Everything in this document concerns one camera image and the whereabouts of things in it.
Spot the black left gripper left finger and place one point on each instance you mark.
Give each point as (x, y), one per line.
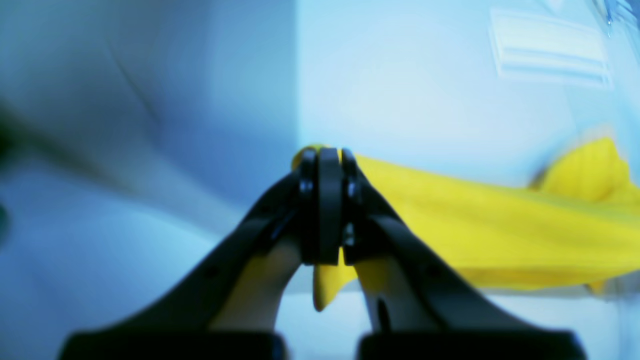
(225, 308)

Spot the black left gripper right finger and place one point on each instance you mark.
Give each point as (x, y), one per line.
(419, 308)

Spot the yellow t-shirt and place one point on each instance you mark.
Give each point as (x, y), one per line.
(578, 224)

